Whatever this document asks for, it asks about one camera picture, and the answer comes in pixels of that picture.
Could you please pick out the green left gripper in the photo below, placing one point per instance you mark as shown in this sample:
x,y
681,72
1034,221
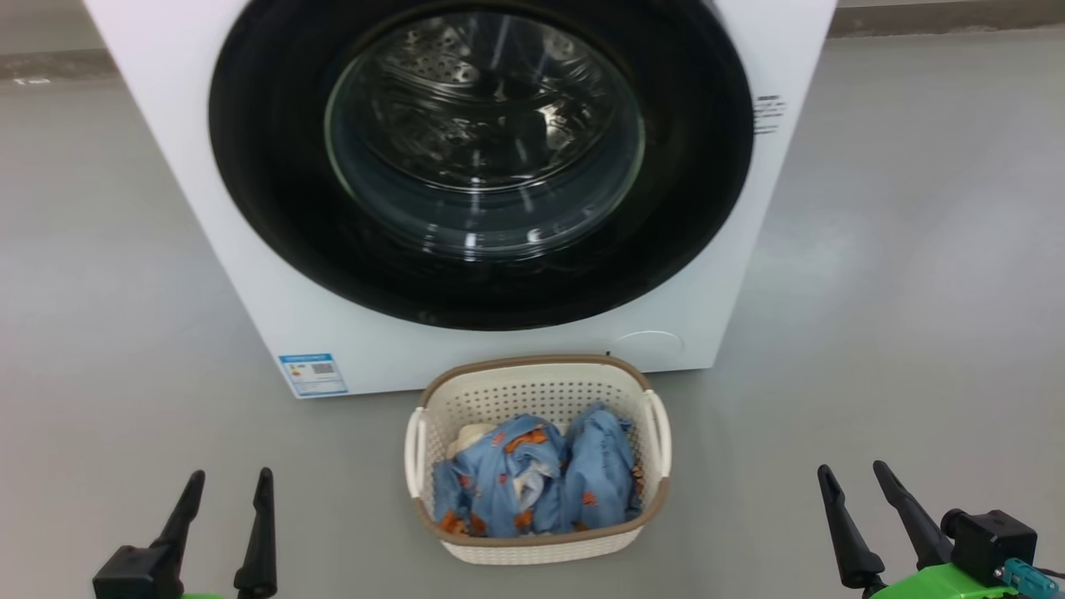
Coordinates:
x,y
202,596

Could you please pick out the steel washing machine drum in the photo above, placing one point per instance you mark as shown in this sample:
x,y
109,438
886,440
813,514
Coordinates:
x,y
482,125

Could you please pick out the cream perforated laundry basket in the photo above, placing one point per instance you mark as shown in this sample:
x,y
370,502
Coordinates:
x,y
541,549

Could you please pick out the blue garment with orange prints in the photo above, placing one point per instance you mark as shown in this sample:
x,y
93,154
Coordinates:
x,y
499,482

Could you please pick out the cream white cloth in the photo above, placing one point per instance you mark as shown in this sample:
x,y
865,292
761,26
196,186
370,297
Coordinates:
x,y
470,437

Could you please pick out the round white filter cover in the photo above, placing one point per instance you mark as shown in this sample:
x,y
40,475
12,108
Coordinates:
x,y
647,346

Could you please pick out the blue garment with dark print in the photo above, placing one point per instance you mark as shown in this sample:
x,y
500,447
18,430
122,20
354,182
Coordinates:
x,y
603,466

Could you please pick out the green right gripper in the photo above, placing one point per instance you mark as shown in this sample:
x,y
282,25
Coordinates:
x,y
948,584

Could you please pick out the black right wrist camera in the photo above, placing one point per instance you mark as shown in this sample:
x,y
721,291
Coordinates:
x,y
990,541

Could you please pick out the white front-load washing machine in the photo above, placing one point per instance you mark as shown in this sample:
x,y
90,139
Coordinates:
x,y
208,208

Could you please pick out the blue energy label sticker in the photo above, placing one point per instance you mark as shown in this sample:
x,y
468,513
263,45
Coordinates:
x,y
313,374

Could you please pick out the round black washing machine door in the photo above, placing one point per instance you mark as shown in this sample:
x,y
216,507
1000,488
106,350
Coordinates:
x,y
274,166

